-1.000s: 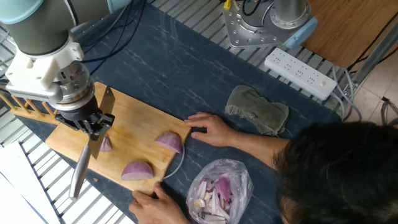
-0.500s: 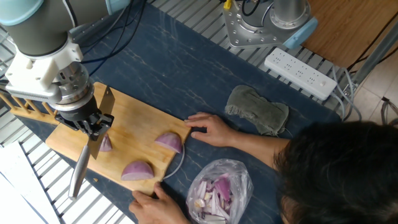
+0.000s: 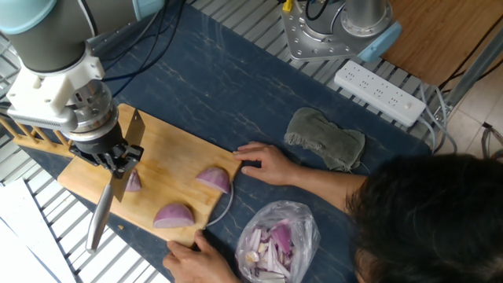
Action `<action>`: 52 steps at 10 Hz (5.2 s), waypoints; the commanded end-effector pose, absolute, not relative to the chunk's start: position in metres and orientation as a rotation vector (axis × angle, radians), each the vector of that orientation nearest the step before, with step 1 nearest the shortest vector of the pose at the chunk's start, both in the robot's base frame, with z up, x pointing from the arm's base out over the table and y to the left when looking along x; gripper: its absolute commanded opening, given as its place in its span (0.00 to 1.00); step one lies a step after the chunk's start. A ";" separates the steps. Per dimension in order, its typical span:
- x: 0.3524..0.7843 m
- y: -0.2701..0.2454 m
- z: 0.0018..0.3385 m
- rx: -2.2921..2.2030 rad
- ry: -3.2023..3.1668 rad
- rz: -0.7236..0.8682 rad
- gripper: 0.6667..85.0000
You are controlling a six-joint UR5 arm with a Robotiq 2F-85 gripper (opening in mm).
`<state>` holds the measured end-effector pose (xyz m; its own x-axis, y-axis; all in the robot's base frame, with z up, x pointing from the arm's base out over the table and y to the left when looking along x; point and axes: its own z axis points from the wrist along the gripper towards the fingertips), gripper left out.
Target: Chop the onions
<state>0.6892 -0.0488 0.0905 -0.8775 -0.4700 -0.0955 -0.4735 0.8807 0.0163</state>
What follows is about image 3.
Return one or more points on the person head dark hair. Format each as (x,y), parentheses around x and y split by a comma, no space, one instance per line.
(432,220)

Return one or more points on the grey green cloth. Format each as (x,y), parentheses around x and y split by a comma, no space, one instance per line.
(326,139)

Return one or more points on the silver vented wrist box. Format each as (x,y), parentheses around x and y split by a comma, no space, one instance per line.
(43,120)

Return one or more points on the wooden peg dish rack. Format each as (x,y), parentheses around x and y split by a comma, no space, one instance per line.
(35,143)

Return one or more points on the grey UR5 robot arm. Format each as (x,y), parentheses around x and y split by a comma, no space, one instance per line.
(47,47)

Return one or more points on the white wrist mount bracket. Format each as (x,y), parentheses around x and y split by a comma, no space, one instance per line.
(51,90)

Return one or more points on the wooden cutting board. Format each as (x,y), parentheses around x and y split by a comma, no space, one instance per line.
(177,153)

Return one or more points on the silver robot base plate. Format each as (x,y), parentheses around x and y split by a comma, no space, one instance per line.
(314,49)

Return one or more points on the dark blue marbled mat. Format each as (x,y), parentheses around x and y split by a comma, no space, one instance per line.
(255,98)

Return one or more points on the large purple onion quarter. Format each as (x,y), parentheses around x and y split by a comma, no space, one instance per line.
(173,216)

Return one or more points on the brown wooden panel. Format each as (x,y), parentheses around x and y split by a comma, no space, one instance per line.
(440,35)

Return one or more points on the white power strip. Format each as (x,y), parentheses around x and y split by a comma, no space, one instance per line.
(377,92)

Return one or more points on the person right forearm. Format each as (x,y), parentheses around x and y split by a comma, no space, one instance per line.
(330,188)

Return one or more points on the aluminium profile beam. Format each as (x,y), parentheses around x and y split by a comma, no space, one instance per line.
(473,68)

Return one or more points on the steel cleaver knife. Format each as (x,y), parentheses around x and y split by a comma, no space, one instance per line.
(98,220)

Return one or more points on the white paper sheet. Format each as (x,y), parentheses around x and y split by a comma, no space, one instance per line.
(15,259)
(23,212)

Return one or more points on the purple onion chunk in bag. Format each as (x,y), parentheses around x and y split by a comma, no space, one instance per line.
(282,237)

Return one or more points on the cut purple onion slice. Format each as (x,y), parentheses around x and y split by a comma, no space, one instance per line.
(133,184)

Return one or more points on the clear plastic bag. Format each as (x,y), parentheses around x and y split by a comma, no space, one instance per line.
(298,224)

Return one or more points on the silver wrist coupling flange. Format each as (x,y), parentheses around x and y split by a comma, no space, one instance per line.
(94,114)

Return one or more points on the person left hand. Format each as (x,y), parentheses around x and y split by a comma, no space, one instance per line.
(196,263)

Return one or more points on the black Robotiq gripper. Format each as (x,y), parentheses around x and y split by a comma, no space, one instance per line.
(98,141)

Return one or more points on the medium purple onion quarter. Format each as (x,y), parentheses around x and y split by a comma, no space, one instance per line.
(214,178)

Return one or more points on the person right hand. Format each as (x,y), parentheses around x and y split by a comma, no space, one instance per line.
(275,167)

